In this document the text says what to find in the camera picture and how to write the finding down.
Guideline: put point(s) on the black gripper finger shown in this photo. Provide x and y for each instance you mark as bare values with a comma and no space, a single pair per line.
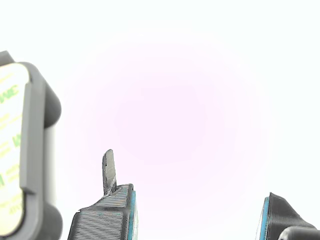
277,212

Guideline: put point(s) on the black gripper finger with scraper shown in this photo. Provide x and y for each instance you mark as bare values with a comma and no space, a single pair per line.
105,222

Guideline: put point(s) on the tan printed protective film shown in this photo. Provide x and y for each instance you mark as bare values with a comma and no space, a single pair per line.
12,120

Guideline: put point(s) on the grey 3D-printed fixture stand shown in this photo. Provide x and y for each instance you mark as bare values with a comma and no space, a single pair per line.
33,140

